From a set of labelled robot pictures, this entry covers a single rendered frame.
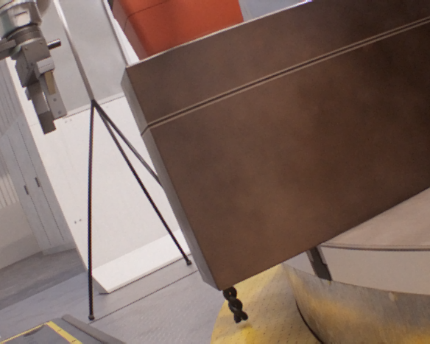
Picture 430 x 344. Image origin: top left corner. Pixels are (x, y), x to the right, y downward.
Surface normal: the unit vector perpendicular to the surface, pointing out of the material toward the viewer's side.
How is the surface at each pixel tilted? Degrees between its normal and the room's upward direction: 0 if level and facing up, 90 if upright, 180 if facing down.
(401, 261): 90
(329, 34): 90
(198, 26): 97
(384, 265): 90
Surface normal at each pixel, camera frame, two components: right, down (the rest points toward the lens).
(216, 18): 0.25, 0.05
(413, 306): -0.88, 0.38
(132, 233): 0.50, -0.19
